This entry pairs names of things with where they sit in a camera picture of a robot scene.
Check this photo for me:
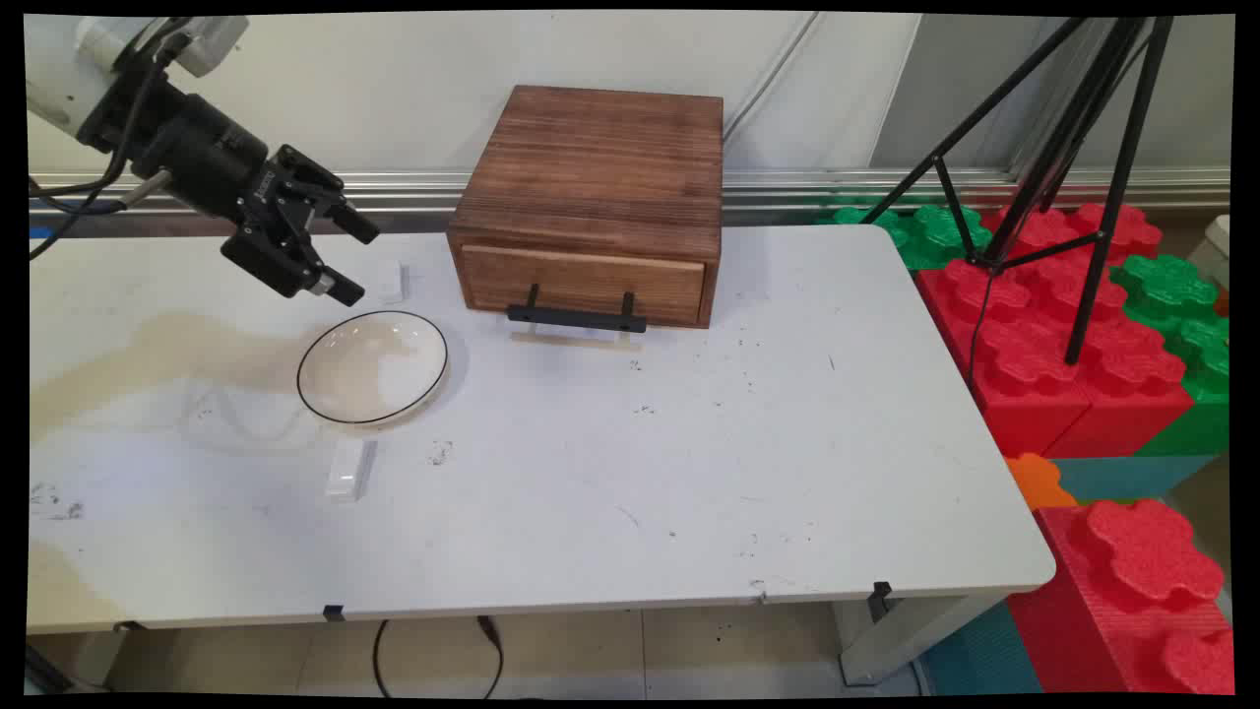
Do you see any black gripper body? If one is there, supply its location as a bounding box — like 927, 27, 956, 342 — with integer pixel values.
138, 94, 308, 233

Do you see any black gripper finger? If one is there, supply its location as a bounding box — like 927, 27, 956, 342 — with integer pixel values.
276, 145, 381, 245
220, 224, 367, 307

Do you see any grey vented wrist module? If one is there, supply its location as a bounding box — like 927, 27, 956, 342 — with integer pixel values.
167, 15, 249, 78

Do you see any clear glass plate black rim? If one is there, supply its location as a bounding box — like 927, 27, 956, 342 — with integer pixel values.
296, 310, 451, 427

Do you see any white rectangular block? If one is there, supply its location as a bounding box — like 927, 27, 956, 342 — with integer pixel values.
325, 438, 379, 503

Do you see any dark wooden drawer cabinet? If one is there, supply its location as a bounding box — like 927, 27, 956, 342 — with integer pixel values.
447, 85, 725, 331

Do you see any white table leg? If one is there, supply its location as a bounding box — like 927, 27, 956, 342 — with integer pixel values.
30, 630, 129, 690
835, 591, 1005, 687

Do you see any green foam brick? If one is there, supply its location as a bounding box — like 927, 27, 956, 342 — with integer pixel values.
1112, 254, 1231, 456
815, 204, 993, 272

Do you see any large red foam brick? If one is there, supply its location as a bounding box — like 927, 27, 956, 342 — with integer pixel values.
915, 202, 1197, 459

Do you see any orange foam brick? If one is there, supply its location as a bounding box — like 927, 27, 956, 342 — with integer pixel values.
1004, 453, 1079, 511

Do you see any teal foam brick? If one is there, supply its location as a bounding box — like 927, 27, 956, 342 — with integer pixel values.
1048, 453, 1217, 505

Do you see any white plastic object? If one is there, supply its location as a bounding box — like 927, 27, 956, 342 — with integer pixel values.
1206, 215, 1233, 287

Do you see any black cable with silver plug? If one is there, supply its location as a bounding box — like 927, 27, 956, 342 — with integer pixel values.
28, 169, 176, 216

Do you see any aluminium wall rail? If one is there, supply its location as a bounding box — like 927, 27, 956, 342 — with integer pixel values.
28, 165, 1231, 216

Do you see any thick black cable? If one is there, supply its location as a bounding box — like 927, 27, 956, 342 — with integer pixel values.
28, 30, 193, 198

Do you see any black floor cable loop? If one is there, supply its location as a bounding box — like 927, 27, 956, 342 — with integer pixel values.
372, 617, 505, 700

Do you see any white wall conduit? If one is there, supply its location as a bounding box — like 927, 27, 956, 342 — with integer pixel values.
724, 12, 820, 119

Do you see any thin black tripod cable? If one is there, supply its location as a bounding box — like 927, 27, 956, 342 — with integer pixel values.
965, 266, 995, 395

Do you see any black camera tripod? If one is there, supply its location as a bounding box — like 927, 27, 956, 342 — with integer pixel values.
859, 15, 1177, 367

